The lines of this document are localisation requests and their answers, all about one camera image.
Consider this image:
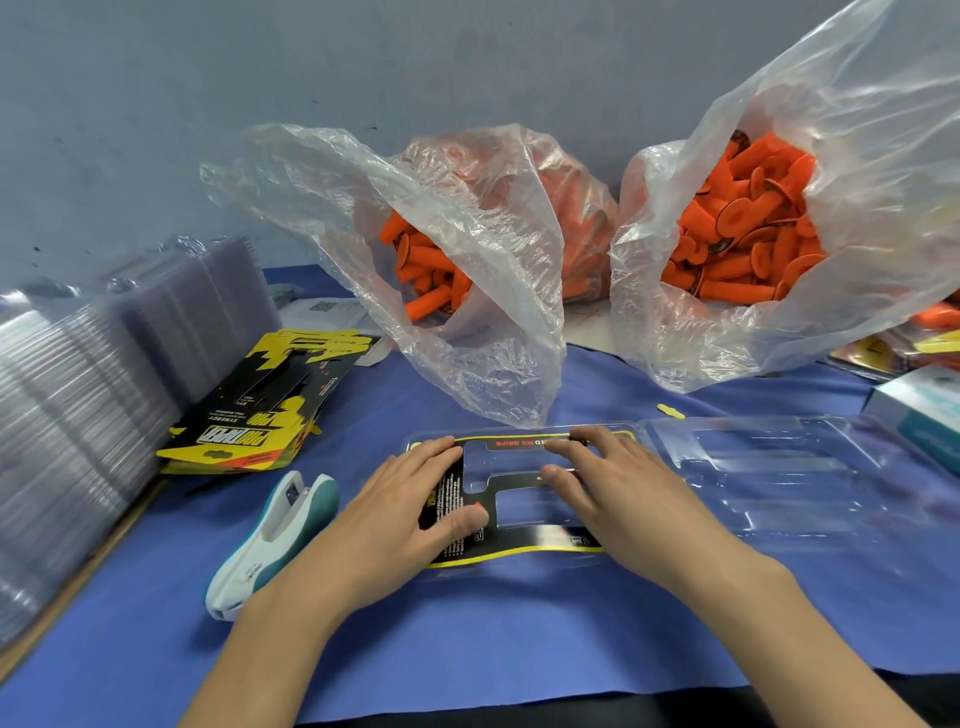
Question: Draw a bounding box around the person's left hand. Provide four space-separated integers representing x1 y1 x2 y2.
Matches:
267 435 491 620

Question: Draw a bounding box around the person's right hand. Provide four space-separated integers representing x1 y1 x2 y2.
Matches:
540 424 792 597

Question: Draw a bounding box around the teal hand stapler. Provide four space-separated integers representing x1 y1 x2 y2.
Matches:
205 471 342 623

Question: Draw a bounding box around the stack of clear blister shells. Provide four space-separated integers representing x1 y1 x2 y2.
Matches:
0 237 282 650

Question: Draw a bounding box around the stack of yellow black cards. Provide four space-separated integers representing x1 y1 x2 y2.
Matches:
157 330 380 476

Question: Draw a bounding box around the white printed paper sheet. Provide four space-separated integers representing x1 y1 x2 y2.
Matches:
280 297 396 368

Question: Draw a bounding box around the teal white cardboard box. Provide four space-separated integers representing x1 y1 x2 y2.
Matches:
867 364 960 479

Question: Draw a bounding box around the large clear plastic bag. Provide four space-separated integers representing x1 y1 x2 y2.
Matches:
610 0 960 395

